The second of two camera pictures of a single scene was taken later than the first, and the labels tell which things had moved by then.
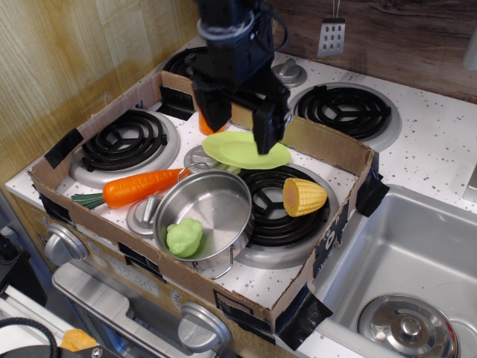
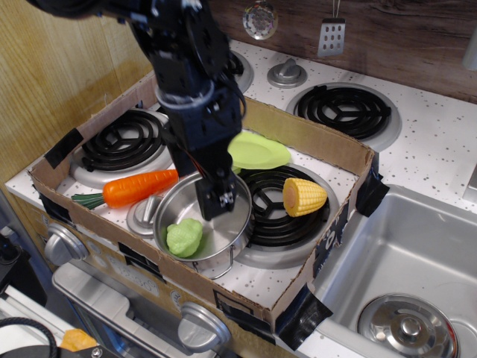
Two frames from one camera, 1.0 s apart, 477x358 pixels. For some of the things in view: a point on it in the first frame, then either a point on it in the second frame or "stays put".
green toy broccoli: (183, 239) stays put
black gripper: (239, 59) to (202, 123)
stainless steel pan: (221, 203) stays put
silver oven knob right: (200, 330) stays put
